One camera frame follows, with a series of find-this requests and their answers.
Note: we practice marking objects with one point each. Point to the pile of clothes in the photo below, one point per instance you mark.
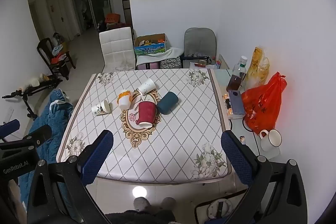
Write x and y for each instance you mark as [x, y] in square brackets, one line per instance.
[58, 53]

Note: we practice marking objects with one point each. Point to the floral diamond-pattern tablecloth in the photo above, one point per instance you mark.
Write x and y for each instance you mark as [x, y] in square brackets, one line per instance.
[183, 134]

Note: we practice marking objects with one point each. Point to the teal cup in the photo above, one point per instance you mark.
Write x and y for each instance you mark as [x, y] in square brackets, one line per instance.
[168, 103]

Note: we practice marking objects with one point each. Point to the grey slipper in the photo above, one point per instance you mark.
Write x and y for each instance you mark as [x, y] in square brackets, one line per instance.
[141, 203]
[168, 203]

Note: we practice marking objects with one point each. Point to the grey flat box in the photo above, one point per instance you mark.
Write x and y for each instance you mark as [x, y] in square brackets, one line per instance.
[236, 103]

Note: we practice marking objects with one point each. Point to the plain white paper cup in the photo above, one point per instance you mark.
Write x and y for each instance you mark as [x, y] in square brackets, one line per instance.
[146, 87]

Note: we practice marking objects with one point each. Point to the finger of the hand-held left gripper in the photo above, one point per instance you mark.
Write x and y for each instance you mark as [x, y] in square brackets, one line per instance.
[39, 135]
[9, 127]

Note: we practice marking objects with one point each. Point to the white padded chair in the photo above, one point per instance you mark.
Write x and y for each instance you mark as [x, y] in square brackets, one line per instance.
[116, 48]

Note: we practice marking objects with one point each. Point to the dark wooden chair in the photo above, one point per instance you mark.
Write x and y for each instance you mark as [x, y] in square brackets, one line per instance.
[44, 52]

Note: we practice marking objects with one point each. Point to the grey cushioned chair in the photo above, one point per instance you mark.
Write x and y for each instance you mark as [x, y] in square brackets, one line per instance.
[199, 41]

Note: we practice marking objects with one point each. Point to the yellow plastic bag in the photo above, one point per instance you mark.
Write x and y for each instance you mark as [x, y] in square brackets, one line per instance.
[258, 66]

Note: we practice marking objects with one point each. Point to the white patterned paper cup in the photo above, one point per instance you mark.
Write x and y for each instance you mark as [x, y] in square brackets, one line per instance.
[101, 108]

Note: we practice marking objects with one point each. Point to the orange plastic bag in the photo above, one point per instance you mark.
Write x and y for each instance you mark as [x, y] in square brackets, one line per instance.
[262, 106]

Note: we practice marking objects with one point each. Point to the white enamel mug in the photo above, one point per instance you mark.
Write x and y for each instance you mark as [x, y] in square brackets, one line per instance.
[271, 141]

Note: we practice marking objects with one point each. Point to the clear bottle with brown liquid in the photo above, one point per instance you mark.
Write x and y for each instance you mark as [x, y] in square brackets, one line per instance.
[234, 82]

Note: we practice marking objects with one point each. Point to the pink box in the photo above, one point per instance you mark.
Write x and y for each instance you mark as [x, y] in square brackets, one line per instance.
[148, 66]

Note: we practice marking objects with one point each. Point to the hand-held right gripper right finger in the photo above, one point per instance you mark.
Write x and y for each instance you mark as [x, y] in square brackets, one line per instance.
[236, 158]

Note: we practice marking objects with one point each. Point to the white cloth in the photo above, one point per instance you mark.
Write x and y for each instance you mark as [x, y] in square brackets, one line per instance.
[170, 53]

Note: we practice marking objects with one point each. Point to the black and white patterned bag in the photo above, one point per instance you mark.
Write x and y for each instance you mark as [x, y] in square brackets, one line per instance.
[170, 63]

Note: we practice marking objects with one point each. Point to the black exercise machine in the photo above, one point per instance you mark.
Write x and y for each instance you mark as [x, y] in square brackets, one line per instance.
[34, 89]

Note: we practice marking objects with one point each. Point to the red ribbed cup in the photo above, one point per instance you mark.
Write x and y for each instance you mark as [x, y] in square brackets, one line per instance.
[147, 112]

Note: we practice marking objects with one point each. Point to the orange and white cup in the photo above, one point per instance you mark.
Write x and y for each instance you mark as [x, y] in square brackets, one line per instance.
[124, 101]

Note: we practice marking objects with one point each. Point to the printed cardboard box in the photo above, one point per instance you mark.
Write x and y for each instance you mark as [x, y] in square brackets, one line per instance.
[151, 49]

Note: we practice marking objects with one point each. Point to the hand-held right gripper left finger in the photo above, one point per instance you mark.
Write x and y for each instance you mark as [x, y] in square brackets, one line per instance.
[96, 159]

